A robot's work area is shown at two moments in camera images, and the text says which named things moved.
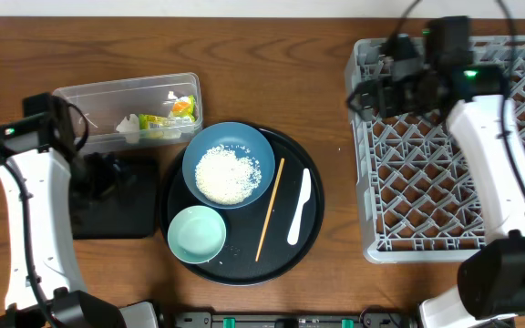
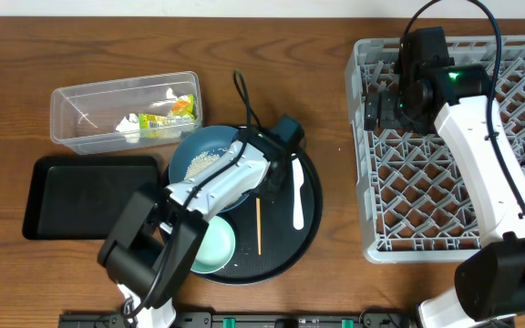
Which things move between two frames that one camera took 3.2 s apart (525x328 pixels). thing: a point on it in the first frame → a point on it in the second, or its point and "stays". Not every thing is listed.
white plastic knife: [293, 236] → [298, 179]
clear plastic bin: [139, 111] stays
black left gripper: [103, 176] → [279, 172]
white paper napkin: [128, 125] stays
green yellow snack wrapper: [183, 107] stays
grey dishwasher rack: [418, 190] stays
